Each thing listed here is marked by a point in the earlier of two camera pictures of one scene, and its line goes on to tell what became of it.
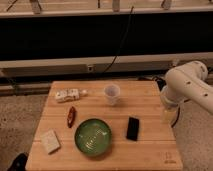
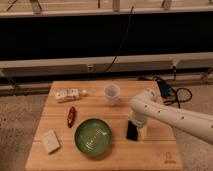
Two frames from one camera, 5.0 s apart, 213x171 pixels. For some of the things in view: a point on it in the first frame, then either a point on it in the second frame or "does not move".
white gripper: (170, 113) -> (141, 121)
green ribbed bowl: (93, 136) does not move
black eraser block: (132, 128) does not move
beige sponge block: (50, 141) does not move
